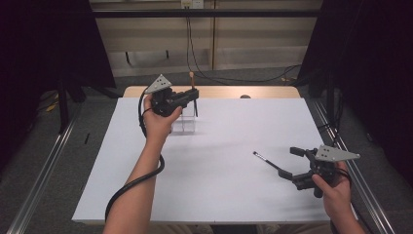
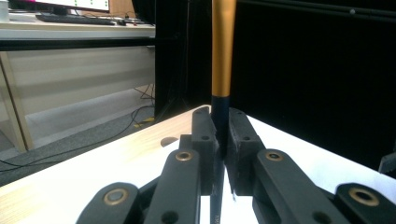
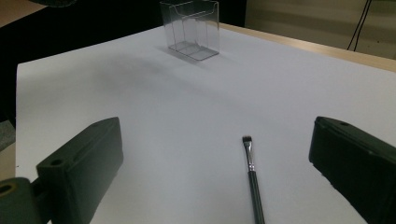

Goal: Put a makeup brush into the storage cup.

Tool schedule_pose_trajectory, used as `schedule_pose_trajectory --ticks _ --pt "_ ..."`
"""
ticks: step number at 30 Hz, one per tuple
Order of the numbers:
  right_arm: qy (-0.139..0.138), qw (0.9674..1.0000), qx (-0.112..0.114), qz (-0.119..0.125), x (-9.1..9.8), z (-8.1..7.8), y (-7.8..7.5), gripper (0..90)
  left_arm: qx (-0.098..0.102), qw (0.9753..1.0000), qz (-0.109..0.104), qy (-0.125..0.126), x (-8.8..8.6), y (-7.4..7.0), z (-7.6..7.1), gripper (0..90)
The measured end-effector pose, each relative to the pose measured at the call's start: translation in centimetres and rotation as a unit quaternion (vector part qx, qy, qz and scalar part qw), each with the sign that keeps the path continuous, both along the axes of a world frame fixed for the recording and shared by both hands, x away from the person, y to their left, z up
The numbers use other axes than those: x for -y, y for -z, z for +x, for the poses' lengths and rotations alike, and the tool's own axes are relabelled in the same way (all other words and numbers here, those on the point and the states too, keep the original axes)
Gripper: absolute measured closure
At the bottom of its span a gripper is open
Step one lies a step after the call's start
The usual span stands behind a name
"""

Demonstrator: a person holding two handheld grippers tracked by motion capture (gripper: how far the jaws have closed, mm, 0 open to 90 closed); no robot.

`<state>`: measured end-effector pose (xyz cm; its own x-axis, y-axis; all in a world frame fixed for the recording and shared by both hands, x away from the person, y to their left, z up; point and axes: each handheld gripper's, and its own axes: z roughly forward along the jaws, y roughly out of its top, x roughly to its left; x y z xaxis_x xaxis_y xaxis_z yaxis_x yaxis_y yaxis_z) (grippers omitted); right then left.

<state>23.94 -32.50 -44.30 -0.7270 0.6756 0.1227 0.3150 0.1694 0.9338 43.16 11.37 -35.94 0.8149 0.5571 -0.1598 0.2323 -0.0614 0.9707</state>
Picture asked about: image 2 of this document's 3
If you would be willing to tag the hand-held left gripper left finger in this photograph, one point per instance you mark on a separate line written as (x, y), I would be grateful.
(205, 149)

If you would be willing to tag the beige desk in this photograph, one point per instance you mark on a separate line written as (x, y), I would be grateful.
(77, 71)

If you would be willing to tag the black horizontal frame bar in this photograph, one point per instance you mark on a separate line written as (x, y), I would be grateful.
(77, 43)

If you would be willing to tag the white container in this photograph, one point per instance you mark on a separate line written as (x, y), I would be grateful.
(3, 11)

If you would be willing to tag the gold-ferrule makeup brush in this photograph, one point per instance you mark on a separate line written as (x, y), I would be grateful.
(222, 46)

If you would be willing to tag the computer monitor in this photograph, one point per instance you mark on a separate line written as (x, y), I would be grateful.
(62, 4)

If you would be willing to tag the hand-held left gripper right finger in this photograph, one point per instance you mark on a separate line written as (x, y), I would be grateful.
(244, 152)

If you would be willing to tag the black keyboard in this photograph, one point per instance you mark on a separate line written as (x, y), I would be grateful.
(74, 19)

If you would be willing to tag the white table mat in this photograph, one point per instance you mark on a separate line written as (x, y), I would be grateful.
(311, 161)

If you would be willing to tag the black curtain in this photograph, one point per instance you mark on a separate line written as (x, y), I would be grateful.
(311, 77)

